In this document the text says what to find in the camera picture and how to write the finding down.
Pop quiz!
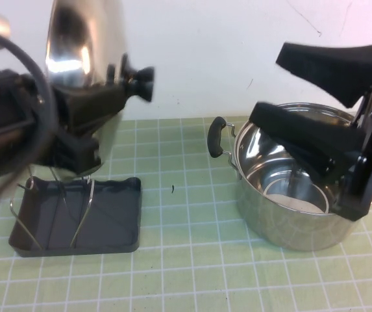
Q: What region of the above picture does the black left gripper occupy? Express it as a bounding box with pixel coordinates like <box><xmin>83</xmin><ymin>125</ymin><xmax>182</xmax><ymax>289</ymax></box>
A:
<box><xmin>0</xmin><ymin>68</ymin><xmax>130</xmax><ymax>177</ymax></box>

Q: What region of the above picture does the stainless steel pot lid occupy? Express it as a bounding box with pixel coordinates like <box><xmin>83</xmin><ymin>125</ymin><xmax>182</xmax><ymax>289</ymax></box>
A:
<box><xmin>44</xmin><ymin>0</ymin><xmax>156</xmax><ymax>179</ymax></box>

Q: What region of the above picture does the stainless steel cooking pot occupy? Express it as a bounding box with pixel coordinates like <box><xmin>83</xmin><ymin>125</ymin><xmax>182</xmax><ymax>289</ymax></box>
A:
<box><xmin>206</xmin><ymin>102</ymin><xmax>372</xmax><ymax>252</ymax></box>

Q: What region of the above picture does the green checked table mat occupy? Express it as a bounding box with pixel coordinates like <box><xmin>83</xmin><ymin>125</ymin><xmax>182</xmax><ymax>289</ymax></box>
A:
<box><xmin>0</xmin><ymin>117</ymin><xmax>372</xmax><ymax>312</ymax></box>

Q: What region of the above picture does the black tray wire lid rack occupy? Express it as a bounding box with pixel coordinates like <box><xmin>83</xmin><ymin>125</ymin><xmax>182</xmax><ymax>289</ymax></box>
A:
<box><xmin>8</xmin><ymin>165</ymin><xmax>142</xmax><ymax>259</ymax></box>

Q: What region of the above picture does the black thick cable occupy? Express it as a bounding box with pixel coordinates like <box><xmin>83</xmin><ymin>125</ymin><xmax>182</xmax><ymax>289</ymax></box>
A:
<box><xmin>0</xmin><ymin>34</ymin><xmax>56</xmax><ymax>229</ymax></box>

